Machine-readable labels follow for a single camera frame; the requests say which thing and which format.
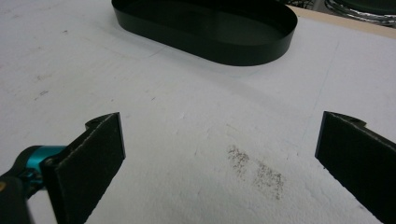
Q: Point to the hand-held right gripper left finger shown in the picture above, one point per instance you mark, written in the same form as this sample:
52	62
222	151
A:
85	168

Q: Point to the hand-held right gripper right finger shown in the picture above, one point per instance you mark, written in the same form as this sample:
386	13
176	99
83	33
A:
358	158

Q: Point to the black oval tray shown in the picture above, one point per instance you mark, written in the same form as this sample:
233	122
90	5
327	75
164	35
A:
211	51

